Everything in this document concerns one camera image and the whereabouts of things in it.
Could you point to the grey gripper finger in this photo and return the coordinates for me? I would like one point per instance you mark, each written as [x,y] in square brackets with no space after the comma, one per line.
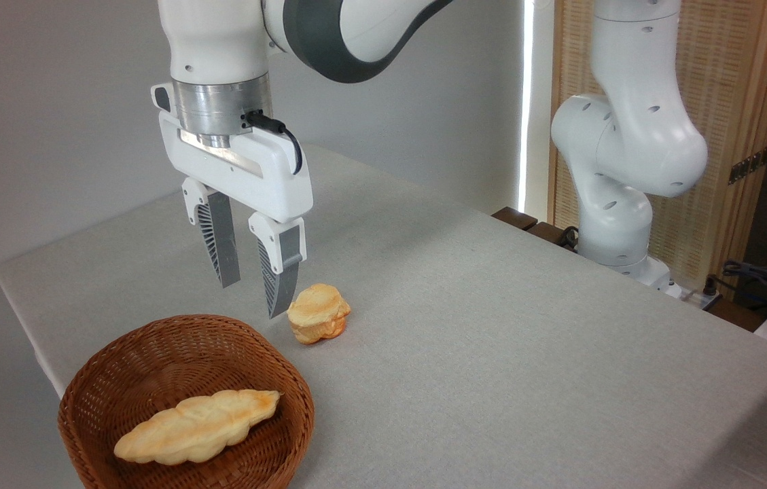
[221,238]
[281,272]

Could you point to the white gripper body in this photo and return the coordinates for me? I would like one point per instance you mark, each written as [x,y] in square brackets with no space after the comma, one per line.
[268,180]

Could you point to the long twisted bread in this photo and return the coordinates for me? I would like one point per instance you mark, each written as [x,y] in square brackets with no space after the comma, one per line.
[196,426]

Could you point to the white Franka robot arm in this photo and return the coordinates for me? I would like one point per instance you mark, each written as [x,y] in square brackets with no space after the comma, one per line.
[628,149]

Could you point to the round bread roll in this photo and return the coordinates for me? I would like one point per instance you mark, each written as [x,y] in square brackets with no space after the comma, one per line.
[317,312]

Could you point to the brown wicker basket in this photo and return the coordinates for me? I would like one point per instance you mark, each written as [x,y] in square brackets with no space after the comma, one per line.
[152,353]

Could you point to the dark wooden slat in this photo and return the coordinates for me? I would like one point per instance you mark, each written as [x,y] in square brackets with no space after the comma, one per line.
[514,218]
[549,233]

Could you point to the white power strip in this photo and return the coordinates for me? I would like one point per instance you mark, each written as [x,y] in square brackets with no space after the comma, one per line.
[699,297]

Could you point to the wooden woven folding screen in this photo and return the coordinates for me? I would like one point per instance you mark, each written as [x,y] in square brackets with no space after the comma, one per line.
[729,68]

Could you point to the dark metal screen hinge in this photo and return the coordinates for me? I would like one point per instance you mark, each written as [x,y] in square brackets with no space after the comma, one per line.
[750,165]

